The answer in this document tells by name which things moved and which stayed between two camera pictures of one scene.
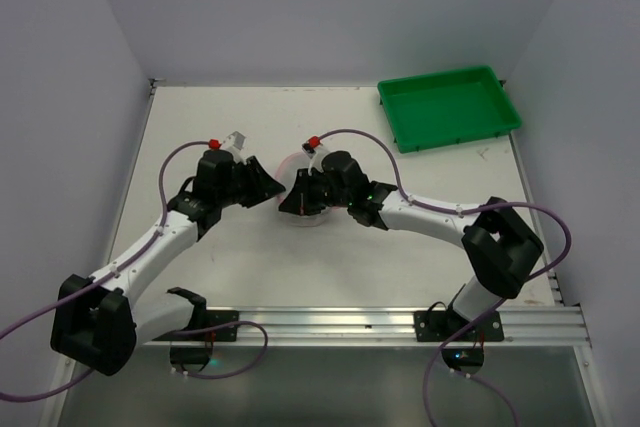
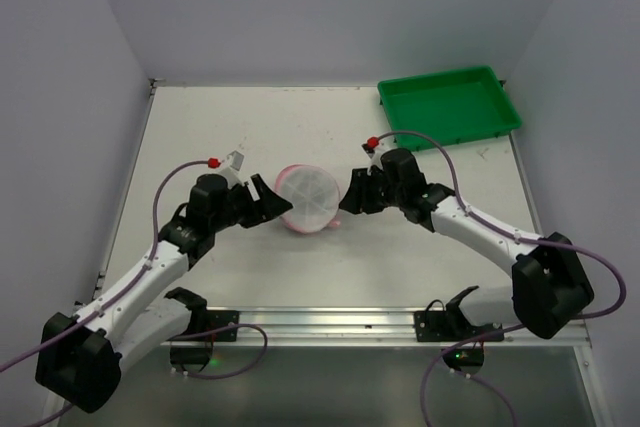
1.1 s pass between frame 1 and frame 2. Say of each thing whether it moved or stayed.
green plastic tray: stayed
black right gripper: moved
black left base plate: stayed
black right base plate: stayed
